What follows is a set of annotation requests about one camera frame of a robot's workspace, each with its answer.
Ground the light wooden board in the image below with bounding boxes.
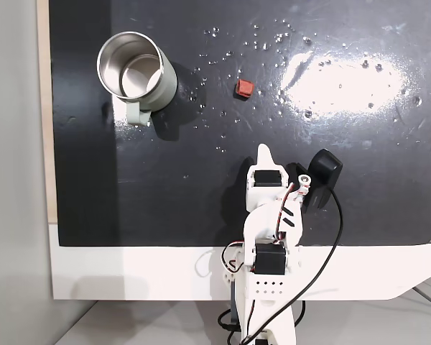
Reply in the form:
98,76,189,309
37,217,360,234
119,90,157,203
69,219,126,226
35,0,60,226

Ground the pale green steel mug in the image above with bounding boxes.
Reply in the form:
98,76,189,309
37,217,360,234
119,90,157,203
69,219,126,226
96,31,177,127

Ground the black rubber table mat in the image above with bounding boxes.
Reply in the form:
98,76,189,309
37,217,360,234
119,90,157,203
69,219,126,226
48,0,431,249

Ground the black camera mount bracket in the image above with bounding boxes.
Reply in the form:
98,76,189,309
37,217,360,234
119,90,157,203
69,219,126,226
295,162,330,215

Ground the red white servo wire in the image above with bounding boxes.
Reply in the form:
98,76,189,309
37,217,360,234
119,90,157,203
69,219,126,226
274,181,312,245

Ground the black power cable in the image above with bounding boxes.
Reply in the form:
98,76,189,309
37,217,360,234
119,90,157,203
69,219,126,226
217,300,306,335

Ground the small red cube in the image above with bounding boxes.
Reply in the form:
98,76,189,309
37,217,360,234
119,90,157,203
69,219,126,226
236,79,255,98

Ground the black oval camera box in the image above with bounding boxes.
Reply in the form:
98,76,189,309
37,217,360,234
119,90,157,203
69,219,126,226
307,148,344,188

